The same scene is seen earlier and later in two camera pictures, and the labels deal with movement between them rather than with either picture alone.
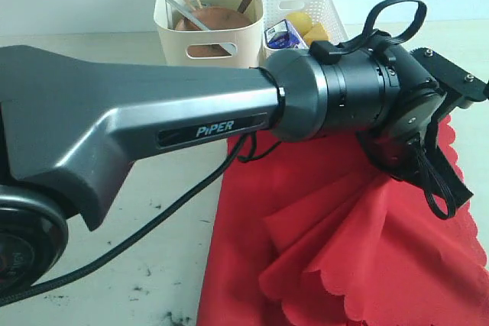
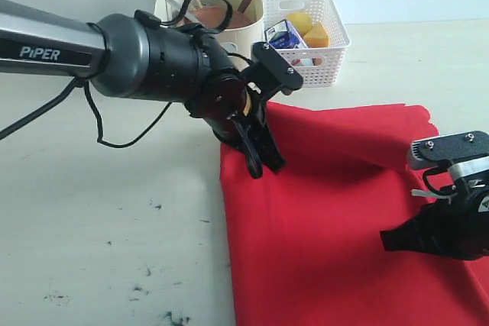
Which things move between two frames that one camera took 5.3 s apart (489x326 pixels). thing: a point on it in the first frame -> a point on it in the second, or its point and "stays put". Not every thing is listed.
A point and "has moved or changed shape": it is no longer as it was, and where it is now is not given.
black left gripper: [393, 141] -> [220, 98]
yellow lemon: [302, 21] stays put
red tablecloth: [315, 233] has moved or changed shape
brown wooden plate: [214, 17] stays put
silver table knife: [186, 14] -> [173, 8]
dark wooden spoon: [247, 0] stays put
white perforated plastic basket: [276, 4] stays put
